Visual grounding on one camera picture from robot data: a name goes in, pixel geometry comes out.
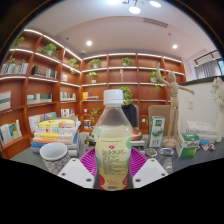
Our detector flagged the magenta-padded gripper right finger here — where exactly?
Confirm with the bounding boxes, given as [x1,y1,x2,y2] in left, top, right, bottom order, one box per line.
[129,148,169,189]

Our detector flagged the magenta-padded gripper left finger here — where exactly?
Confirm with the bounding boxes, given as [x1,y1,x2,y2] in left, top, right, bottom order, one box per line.
[57,148,98,190]

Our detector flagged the clear bottle with yellow drink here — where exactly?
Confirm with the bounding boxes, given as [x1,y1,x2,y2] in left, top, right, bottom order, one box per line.
[93,89,134,192]

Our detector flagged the small snack packet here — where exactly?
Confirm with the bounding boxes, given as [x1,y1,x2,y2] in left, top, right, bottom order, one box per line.
[158,147,174,157]
[144,147,158,158]

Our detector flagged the white mug with line pattern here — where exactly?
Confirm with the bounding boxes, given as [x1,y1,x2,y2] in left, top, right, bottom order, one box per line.
[39,142,72,176]

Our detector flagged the tall green and white carton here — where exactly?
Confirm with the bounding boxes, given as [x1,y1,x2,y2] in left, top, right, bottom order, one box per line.
[147,115,166,148]

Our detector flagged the stack of colourful books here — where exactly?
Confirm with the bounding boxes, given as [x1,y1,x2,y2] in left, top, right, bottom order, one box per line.
[30,115,82,158]

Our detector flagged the small green and white box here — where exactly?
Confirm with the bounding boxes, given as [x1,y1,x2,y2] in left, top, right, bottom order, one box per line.
[175,132,201,158]

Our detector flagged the dark office chair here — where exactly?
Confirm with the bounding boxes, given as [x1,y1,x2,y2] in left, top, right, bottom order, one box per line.
[121,103,140,129]

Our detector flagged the tan board panel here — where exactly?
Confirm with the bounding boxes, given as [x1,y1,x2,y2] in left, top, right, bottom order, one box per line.
[147,104,172,138]

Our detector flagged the blue snack packets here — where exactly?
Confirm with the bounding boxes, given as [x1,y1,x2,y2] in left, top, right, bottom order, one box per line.
[199,142,216,152]

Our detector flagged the stack of white papers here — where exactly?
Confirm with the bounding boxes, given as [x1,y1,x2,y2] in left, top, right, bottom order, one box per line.
[185,120,218,143]

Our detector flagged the wooden artist mannequin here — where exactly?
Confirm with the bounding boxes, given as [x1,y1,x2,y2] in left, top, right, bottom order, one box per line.
[156,63,195,149]

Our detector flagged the orange wooden shelf unit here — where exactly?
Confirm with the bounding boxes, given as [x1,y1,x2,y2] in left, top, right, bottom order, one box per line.
[0,28,187,160]

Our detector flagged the white vase with pale flowers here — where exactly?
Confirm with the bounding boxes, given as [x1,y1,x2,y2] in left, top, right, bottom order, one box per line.
[210,77,224,143]

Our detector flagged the grey curtain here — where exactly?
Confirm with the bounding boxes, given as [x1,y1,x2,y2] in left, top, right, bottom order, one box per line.
[194,59,222,80]

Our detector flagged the window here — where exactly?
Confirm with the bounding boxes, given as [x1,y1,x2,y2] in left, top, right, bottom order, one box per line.
[218,59,224,77]

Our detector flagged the recessed ceiling lights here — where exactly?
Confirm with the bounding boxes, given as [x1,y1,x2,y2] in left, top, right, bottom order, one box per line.
[85,39,179,50]

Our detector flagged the ceiling air vent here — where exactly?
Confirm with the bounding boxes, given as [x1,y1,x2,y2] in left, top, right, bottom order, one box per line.
[143,17,169,28]

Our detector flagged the ceiling lamp with round bulbs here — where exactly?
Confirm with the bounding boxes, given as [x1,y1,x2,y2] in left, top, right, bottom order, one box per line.
[106,0,163,15]

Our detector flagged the black track light rail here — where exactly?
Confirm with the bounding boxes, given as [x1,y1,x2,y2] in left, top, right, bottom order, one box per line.
[194,49,219,66]

